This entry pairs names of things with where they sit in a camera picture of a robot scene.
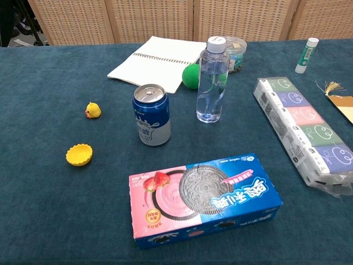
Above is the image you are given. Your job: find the black tripod stand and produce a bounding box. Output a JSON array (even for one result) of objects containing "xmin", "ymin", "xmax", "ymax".
[{"xmin": 16, "ymin": 0, "xmax": 50, "ymax": 47}]

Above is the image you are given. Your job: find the clear jar of clips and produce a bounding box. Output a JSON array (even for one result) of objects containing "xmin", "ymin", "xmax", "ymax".
[{"xmin": 224, "ymin": 36, "xmax": 248, "ymax": 74}]

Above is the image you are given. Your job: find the multicolour tissue packet bundle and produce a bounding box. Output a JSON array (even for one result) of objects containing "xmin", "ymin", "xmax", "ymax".
[{"xmin": 253, "ymin": 76, "xmax": 353, "ymax": 198}]

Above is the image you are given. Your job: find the white spiral notebook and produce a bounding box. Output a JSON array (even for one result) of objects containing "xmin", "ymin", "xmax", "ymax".
[{"xmin": 106, "ymin": 35, "xmax": 207, "ymax": 95}]

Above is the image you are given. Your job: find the green white glue stick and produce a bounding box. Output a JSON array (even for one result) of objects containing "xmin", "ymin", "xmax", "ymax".
[{"xmin": 295, "ymin": 37, "xmax": 320, "ymax": 75}]

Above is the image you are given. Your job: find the woven folding screen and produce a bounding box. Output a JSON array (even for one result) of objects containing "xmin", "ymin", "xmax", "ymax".
[{"xmin": 27, "ymin": 0, "xmax": 353, "ymax": 45}]

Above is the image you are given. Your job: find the yellow plastic round base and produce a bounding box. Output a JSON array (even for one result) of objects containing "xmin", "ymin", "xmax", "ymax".
[{"xmin": 65, "ymin": 143, "xmax": 94, "ymax": 167}]

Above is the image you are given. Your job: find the tan bookmark with tassel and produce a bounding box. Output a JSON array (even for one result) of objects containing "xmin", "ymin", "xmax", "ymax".
[{"xmin": 315, "ymin": 80, "xmax": 353, "ymax": 124}]

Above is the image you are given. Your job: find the black chair caster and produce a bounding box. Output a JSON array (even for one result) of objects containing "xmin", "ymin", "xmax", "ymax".
[{"xmin": 12, "ymin": 18, "xmax": 42, "ymax": 35}]

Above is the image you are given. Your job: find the clear plastic water bottle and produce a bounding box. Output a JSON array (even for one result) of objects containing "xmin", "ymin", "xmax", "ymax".
[{"xmin": 196, "ymin": 36, "xmax": 231, "ymax": 124}]

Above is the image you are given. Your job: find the dark teal tablecloth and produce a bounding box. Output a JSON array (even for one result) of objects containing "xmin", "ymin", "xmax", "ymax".
[{"xmin": 0, "ymin": 38, "xmax": 353, "ymax": 265}]

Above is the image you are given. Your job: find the blue pink cookie box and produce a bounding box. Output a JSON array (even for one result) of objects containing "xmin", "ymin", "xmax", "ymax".
[{"xmin": 128, "ymin": 152, "xmax": 284, "ymax": 251}]

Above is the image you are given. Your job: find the blue white drink can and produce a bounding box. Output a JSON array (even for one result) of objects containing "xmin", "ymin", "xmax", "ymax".
[{"xmin": 132, "ymin": 83, "xmax": 172, "ymax": 147}]

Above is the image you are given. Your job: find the green foam ball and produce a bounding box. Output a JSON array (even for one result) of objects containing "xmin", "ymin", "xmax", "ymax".
[{"xmin": 181, "ymin": 63, "xmax": 200, "ymax": 90}]

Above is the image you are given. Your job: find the yellow toy chick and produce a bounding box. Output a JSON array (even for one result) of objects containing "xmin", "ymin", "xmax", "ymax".
[{"xmin": 84, "ymin": 102, "xmax": 102, "ymax": 120}]

